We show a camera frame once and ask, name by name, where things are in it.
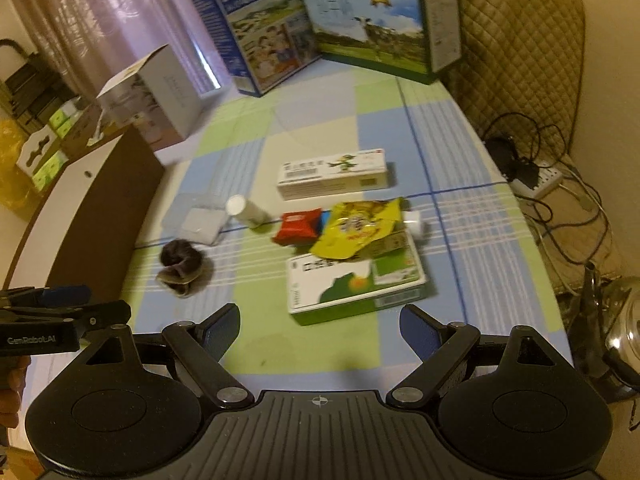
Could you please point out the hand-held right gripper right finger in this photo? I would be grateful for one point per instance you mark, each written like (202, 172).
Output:
(417, 332)

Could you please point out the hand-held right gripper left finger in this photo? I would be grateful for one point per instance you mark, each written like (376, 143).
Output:
(222, 331)

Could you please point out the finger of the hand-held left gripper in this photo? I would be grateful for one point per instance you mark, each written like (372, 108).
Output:
(65, 295)
(107, 312)

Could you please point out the green white medicine box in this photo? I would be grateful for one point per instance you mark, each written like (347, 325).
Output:
(345, 290)

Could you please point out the brown storage box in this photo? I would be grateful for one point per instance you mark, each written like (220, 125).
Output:
(100, 210)

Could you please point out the red candy packet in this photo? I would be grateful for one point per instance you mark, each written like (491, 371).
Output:
(295, 225)

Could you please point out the person's left hand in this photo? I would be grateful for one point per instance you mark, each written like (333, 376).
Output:
(11, 385)

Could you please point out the brown hair scrunchie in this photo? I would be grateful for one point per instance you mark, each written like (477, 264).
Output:
(180, 260)

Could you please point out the blue tube with white cap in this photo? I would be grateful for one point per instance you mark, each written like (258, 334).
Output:
(415, 225)

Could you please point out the clear plastic bag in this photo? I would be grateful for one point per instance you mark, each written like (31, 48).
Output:
(200, 225)

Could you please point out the yellow snack pouch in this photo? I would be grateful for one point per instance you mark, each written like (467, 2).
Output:
(355, 230)

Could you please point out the small white bottle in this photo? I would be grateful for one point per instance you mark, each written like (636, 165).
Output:
(242, 210)

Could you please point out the yellow plastic bag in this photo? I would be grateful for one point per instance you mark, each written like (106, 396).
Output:
(12, 160)

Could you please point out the brown cardboard box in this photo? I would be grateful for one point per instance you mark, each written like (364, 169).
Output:
(80, 127)

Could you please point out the white ointment box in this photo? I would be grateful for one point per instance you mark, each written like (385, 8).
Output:
(330, 182)

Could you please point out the black power adapter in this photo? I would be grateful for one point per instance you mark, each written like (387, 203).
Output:
(520, 170)

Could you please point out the white power strip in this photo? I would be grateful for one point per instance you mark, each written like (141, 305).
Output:
(542, 180)

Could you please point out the black folding rack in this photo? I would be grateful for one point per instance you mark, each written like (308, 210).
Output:
(30, 85)

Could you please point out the plaid tablecloth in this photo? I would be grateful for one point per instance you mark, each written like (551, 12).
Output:
(325, 125)

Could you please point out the white appliance box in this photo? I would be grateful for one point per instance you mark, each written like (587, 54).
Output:
(175, 95)

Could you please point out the pink curtain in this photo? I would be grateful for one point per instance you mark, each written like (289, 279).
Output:
(100, 10)

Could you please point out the quilted beige chair cover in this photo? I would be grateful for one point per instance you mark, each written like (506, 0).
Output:
(525, 60)

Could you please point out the blue milk carton box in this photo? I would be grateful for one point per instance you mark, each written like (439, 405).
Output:
(250, 25)

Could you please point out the green milk carton box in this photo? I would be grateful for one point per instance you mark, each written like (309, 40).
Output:
(360, 25)

